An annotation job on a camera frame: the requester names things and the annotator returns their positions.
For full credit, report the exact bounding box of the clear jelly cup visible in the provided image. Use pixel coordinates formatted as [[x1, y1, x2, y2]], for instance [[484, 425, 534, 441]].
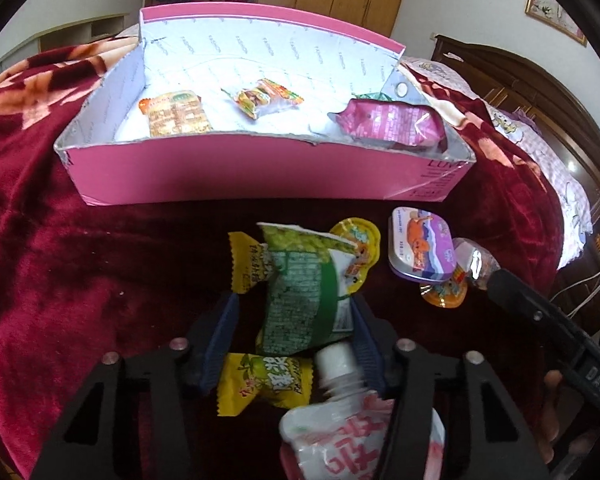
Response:
[[451, 237, 501, 291]]

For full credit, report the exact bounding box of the purple tin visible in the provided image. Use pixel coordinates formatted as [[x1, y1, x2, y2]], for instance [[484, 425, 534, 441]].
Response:
[[387, 208, 455, 282]]

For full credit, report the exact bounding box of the pink snack bag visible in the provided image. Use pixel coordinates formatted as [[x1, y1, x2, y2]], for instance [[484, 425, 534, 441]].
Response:
[[328, 97, 449, 153]]

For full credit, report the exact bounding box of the green snack bag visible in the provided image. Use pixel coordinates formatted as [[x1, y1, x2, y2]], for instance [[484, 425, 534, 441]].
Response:
[[255, 222, 362, 357]]

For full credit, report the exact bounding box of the orange lid jelly cup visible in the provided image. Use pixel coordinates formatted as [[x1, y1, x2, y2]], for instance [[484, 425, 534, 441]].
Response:
[[419, 279, 469, 309]]

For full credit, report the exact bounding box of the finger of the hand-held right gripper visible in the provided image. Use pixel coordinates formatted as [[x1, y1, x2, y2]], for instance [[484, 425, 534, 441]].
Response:
[[486, 269, 588, 361]]

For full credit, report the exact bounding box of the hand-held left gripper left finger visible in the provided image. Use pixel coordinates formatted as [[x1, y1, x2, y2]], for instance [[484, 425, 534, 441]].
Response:
[[30, 290, 241, 480]]

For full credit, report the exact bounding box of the dark wooden headboard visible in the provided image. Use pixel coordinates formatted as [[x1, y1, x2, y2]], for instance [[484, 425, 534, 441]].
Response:
[[431, 34, 600, 226]]

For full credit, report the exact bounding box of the dark green snack packet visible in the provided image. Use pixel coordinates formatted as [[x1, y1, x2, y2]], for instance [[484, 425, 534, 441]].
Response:
[[354, 91, 396, 106]]

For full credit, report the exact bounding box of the person's right hand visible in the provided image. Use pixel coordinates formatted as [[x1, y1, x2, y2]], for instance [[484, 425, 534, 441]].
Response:
[[535, 369, 566, 467]]

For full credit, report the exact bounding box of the cracker packet with orange ends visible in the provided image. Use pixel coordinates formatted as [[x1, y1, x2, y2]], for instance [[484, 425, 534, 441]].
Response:
[[138, 90, 213, 138]]

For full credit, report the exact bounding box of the wall poster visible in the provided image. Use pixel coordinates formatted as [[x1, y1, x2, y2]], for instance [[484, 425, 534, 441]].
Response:
[[524, 0, 588, 47]]

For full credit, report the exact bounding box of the white pink drink pouch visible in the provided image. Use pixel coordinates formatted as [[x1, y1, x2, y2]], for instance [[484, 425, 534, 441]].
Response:
[[279, 342, 447, 480]]

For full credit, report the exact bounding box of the pink cardboard box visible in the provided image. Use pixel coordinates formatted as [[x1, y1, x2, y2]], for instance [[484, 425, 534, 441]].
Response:
[[54, 2, 477, 207]]

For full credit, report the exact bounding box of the white cable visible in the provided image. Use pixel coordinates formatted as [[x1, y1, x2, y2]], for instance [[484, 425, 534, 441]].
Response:
[[550, 266, 600, 318]]

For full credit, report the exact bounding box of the colourful candy packet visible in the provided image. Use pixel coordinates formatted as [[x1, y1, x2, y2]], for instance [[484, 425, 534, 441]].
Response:
[[221, 78, 305, 121]]

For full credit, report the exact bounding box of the yellow candy packet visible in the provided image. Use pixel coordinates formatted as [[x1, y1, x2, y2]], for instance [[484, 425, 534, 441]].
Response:
[[228, 231, 273, 294], [216, 352, 314, 417]]

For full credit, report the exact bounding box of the red floral blanket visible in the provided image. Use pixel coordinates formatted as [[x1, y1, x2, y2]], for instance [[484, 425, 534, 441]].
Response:
[[0, 42, 566, 480]]

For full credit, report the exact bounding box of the white bookshelf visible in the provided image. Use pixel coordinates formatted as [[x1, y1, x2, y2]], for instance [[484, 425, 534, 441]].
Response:
[[0, 12, 130, 68]]

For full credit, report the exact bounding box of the yellow lid jelly cup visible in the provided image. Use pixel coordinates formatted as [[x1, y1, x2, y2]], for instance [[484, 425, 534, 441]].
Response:
[[328, 216, 382, 293]]

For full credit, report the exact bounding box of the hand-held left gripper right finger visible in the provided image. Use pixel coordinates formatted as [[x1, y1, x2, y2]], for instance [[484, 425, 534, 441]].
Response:
[[347, 292, 551, 480]]

